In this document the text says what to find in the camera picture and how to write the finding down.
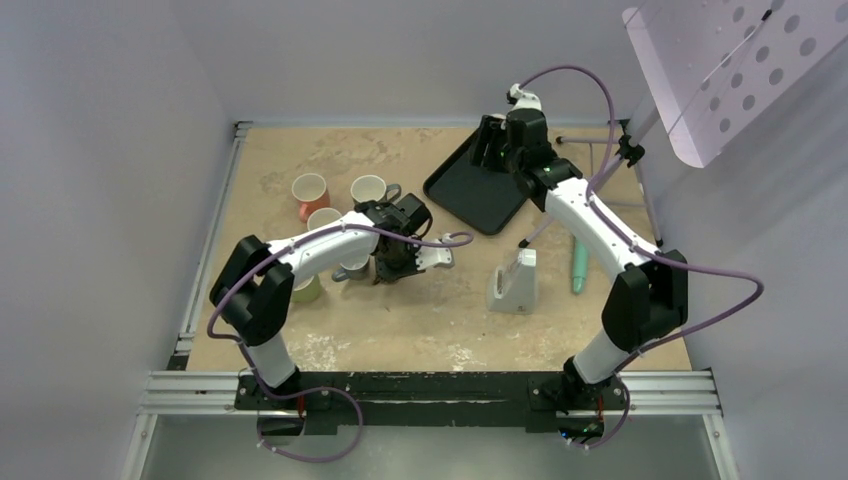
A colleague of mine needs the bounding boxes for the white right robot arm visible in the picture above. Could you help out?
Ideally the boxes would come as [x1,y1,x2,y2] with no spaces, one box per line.
[471,108,688,407]

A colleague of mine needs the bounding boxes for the black plastic tray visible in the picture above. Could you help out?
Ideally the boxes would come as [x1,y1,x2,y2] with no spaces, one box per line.
[423,130,529,236]

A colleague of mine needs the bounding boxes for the aluminium frame rail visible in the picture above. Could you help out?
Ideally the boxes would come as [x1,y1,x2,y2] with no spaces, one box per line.
[120,371,739,479]

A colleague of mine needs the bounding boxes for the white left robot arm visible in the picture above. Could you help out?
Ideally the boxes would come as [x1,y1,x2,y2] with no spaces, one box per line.
[207,193,447,409]

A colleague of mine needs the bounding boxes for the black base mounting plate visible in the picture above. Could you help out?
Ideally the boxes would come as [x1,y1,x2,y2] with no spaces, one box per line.
[234,371,626,438]

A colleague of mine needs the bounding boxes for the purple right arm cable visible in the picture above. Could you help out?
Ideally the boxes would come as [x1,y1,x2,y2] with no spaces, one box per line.
[516,64,766,452]

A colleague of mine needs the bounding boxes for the music stand tripod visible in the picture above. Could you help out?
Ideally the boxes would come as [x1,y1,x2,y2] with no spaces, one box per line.
[513,120,664,247]

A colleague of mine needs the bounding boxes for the white metronome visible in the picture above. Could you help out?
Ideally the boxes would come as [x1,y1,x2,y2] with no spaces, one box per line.
[486,248,539,315]

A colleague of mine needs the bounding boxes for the yellow mug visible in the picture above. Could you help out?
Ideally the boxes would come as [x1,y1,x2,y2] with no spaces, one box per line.
[307,207,343,232]

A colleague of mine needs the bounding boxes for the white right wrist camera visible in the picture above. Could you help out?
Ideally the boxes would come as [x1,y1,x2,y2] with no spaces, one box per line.
[506,83,542,114]

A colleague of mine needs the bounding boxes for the teal handled tool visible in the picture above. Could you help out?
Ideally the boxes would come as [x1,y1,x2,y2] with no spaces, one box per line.
[571,238,590,295]

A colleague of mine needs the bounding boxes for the perforated music stand desk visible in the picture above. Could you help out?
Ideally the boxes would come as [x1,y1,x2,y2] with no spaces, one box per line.
[621,0,847,168]

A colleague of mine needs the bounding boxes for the green mug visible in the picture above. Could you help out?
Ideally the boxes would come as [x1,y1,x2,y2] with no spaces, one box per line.
[291,275,324,304]

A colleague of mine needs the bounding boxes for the grey-blue ceramic mug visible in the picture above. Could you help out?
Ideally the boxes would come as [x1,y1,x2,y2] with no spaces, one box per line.
[350,175,402,205]

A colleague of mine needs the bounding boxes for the small blue-grey mug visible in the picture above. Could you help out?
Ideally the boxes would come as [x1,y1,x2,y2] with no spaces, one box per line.
[331,259,370,283]

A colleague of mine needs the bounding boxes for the pink mug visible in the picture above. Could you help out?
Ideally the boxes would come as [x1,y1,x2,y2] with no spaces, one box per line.
[291,173,331,223]

